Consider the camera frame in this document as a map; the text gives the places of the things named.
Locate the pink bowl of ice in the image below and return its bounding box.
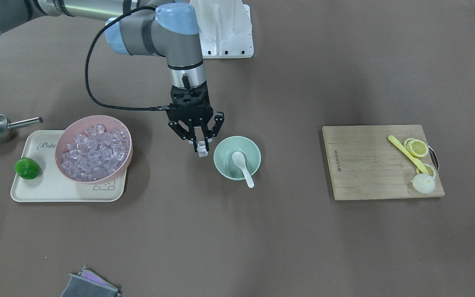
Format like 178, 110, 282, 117
55, 115, 133, 184

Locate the yellow plastic spoon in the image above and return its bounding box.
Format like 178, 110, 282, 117
388, 135, 429, 174

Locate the grey folded cloth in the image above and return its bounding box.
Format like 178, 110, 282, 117
61, 267, 121, 297

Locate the cream plastic tray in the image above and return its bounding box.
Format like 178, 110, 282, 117
11, 130, 127, 202

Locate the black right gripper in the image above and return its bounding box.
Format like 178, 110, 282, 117
167, 82, 225, 152

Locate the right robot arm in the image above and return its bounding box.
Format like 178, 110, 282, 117
0, 0, 224, 157

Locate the lemon slice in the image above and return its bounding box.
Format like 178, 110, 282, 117
415, 163, 437, 179
406, 139, 429, 158

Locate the white ceramic spoon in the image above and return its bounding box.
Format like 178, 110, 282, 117
231, 151, 255, 188

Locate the clear plastic ice cube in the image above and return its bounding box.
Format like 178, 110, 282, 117
196, 141, 209, 158

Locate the green lime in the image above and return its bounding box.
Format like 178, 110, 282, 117
14, 157, 41, 180

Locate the wooden cutting board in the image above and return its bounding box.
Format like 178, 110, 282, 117
322, 124, 445, 201

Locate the green ceramic bowl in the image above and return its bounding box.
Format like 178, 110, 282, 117
213, 136, 262, 181

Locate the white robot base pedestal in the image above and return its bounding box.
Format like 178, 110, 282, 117
190, 0, 254, 59

